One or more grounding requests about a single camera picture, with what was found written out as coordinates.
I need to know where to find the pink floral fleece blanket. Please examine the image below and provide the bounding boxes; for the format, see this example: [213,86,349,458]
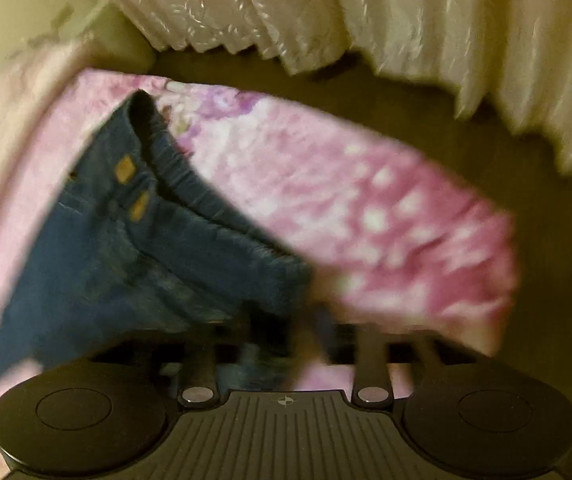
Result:
[0,66,520,470]

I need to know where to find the cream pleated curtain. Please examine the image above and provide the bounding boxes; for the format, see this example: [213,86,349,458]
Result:
[109,0,572,177]

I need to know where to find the pale pink quilted duvet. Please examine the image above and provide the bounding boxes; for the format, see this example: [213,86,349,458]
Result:
[0,36,98,186]

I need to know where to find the dark blue denim jeans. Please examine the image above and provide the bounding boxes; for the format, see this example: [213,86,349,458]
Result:
[0,91,311,390]

